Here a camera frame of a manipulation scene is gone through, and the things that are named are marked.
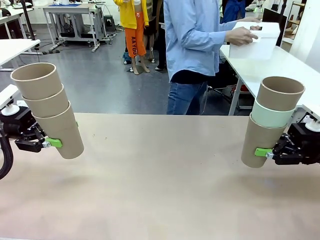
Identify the black office chair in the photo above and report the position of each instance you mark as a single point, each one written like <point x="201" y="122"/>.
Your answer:
<point x="222" y="82"/>

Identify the person in dark dress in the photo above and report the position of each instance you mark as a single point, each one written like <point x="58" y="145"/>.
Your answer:
<point x="152" y="27"/>

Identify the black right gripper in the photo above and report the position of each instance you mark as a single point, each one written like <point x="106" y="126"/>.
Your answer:
<point x="300" y="140"/>

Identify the shelf with cardboard boxes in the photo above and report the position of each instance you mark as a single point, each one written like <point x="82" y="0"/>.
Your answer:
<point x="292" y="27"/>

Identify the person's right hand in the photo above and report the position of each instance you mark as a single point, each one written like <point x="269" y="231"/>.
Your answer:
<point x="240" y="36"/>

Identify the white background desk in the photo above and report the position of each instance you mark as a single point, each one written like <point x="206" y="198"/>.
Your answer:
<point x="6" y="19"/>

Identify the person in yellow jacket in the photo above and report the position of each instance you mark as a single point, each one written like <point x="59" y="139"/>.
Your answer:
<point x="130" y="15"/>

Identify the black stand pole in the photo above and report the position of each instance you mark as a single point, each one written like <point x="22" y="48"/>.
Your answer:
<point x="27" y="20"/>

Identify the black computer monitor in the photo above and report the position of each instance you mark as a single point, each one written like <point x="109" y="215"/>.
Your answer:
<point x="270" y="16"/>

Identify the tan cup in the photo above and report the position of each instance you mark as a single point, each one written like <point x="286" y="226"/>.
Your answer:
<point x="47" y="106"/>
<point x="277" y="100"/>
<point x="65" y="135"/>
<point x="257" y="140"/>
<point x="37" y="87"/>

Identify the white plastic basket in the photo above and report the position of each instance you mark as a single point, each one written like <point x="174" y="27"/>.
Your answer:
<point x="252" y="50"/>

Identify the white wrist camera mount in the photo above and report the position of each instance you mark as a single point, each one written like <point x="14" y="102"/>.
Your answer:
<point x="7" y="96"/>
<point x="312" y="112"/>

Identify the grey metal frame desk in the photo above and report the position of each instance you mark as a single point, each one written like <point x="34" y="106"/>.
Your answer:
<point x="67" y="10"/>

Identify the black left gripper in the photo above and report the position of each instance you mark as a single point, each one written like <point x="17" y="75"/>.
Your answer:
<point x="17" y="122"/>

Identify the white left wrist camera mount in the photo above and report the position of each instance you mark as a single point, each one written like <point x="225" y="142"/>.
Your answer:
<point x="7" y="96"/>

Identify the small white table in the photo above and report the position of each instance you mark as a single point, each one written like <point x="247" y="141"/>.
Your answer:
<point x="15" y="50"/>

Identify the person in blue shirt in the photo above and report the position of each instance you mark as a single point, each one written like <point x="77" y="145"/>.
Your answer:
<point x="190" y="37"/>

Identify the pale green cup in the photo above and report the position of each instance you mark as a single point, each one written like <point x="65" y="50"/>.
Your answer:
<point x="270" y="116"/>

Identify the person's left hand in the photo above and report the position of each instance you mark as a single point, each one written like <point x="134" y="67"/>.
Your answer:
<point x="255" y="20"/>

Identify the right forearm in blue sleeve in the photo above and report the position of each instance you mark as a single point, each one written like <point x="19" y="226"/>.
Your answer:
<point x="212" y="35"/>

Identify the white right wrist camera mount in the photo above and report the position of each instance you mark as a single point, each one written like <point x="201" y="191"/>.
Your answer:
<point x="312" y="112"/>

